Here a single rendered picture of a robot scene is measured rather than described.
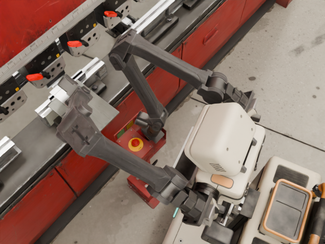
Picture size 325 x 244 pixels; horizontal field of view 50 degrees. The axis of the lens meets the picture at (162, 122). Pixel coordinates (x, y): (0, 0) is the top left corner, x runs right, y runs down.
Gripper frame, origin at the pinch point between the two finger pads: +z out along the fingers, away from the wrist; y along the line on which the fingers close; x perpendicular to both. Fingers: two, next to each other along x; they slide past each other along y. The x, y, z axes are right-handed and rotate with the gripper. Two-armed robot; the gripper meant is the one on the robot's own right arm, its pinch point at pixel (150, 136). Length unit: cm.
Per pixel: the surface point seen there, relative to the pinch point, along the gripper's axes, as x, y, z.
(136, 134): 5.5, 5.2, -4.1
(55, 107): 26.7, 36.8, -18.7
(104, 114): 14.7, 18.7, -23.4
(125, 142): 12.1, 6.0, -3.9
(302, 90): -133, -54, 59
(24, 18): 22, 50, -67
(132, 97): -10.4, 22.0, 5.2
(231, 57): -122, 5, 74
